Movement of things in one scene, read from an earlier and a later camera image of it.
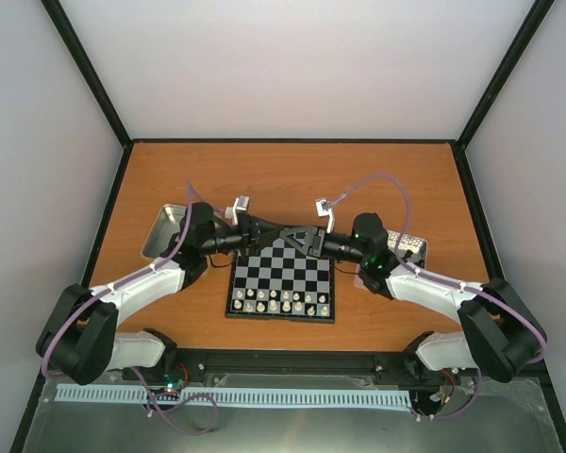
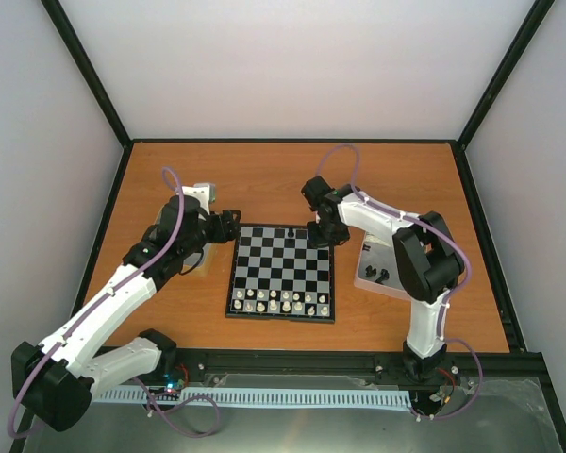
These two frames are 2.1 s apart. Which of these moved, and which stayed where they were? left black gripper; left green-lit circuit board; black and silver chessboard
Moved: left black gripper
Stayed: left green-lit circuit board; black and silver chessboard
